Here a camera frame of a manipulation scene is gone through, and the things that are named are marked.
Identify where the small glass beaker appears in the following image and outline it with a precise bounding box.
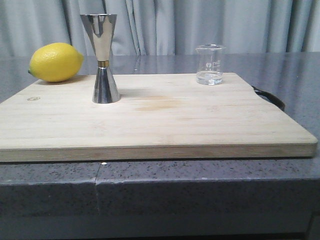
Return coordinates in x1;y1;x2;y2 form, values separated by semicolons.
195;44;226;86

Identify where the steel double jigger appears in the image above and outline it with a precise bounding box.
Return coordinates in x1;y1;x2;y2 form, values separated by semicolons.
80;13;120;104

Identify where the wooden cutting board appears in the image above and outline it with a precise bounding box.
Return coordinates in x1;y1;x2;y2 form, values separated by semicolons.
0;73;318;162

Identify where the grey curtain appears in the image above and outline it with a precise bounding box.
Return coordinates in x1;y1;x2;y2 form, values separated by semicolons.
0;0;320;57

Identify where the yellow lemon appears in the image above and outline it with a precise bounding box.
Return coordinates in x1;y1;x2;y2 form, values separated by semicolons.
28;42;84;83

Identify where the black board handle strap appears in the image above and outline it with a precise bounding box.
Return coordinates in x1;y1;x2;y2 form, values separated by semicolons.
250;85;286;112

